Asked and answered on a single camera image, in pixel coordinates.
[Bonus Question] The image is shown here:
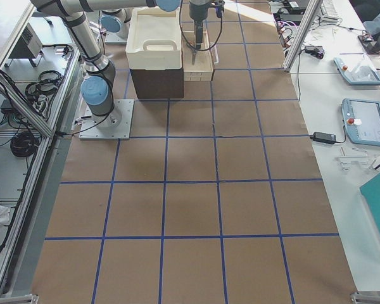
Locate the grey control box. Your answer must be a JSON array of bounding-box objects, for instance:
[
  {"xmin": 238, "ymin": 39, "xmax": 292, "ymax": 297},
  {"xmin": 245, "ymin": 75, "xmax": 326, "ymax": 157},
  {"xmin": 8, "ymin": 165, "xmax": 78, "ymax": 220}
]
[{"xmin": 9, "ymin": 23, "xmax": 42, "ymax": 60}]

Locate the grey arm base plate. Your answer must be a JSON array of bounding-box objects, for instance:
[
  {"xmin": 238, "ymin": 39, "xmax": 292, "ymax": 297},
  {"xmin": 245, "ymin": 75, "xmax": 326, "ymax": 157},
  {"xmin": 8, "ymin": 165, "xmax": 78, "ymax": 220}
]
[
  {"xmin": 78, "ymin": 99, "xmax": 134, "ymax": 140},
  {"xmin": 104, "ymin": 32, "xmax": 127, "ymax": 45}
]

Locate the aluminium frame post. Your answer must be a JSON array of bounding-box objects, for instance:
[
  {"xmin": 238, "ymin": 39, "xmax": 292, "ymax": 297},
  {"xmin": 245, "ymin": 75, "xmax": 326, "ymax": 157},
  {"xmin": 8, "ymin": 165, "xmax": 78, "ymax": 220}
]
[{"xmin": 283, "ymin": 0, "xmax": 322, "ymax": 72}]

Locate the clear acrylic bracket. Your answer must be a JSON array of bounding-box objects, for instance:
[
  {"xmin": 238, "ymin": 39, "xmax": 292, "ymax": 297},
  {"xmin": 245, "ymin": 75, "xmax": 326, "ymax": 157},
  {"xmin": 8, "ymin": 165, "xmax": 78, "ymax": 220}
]
[{"xmin": 335, "ymin": 147, "xmax": 371, "ymax": 172}]

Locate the far teach pendant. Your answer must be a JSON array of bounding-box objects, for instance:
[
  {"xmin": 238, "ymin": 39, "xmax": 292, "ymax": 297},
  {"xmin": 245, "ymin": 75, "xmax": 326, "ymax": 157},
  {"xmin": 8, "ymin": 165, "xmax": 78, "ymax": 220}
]
[{"xmin": 333, "ymin": 53, "xmax": 380, "ymax": 86}]

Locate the teach pendant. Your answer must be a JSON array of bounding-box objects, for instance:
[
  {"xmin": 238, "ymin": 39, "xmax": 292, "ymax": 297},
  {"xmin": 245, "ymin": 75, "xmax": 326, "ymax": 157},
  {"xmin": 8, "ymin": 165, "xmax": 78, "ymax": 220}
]
[
  {"xmin": 333, "ymin": 53, "xmax": 380, "ymax": 86},
  {"xmin": 341, "ymin": 98, "xmax": 380, "ymax": 146}
]

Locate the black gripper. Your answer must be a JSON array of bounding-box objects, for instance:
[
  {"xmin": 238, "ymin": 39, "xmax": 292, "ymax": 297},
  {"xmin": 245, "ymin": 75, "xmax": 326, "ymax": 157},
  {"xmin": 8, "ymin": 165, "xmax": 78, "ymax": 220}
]
[{"xmin": 189, "ymin": 0, "xmax": 209, "ymax": 49}]

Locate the black cable coil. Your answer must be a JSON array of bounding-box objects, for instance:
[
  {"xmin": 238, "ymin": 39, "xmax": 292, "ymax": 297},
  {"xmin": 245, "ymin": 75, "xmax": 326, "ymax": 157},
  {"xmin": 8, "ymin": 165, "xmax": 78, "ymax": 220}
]
[{"xmin": 9, "ymin": 131, "xmax": 39, "ymax": 158}]

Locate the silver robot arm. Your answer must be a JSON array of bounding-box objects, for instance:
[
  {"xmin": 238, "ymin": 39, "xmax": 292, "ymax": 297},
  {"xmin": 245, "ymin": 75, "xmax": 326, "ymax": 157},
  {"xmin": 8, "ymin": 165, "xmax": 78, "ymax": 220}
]
[{"xmin": 32, "ymin": 1, "xmax": 180, "ymax": 126}]

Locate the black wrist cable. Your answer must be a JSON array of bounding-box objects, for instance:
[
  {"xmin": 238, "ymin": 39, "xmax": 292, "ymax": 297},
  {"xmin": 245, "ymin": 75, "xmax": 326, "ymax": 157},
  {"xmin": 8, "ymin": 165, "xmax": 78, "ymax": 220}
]
[{"xmin": 179, "ymin": 0, "xmax": 224, "ymax": 53}]

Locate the near teach pendant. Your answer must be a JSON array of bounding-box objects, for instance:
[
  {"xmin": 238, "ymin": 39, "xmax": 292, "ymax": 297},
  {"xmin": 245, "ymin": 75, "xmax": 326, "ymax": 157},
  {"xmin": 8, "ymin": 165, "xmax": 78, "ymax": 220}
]
[{"xmin": 341, "ymin": 98, "xmax": 380, "ymax": 146}]

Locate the black power adapter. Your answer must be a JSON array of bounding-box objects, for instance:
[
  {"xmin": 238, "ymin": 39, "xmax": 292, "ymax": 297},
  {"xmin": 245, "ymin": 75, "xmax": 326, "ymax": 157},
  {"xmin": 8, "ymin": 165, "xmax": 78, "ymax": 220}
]
[{"xmin": 310, "ymin": 132, "xmax": 337, "ymax": 144}]

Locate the dark wooden drawer cabinet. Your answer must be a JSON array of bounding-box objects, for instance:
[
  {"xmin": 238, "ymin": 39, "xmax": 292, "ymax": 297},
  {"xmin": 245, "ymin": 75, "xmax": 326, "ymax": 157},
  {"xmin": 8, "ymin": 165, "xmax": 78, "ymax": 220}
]
[{"xmin": 130, "ymin": 68, "xmax": 184, "ymax": 99}]

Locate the white plastic tray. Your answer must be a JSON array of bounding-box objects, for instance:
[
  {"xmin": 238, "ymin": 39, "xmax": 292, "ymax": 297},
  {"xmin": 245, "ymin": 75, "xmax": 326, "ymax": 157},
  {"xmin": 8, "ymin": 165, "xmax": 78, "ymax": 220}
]
[{"xmin": 125, "ymin": 7, "xmax": 182, "ymax": 70}]

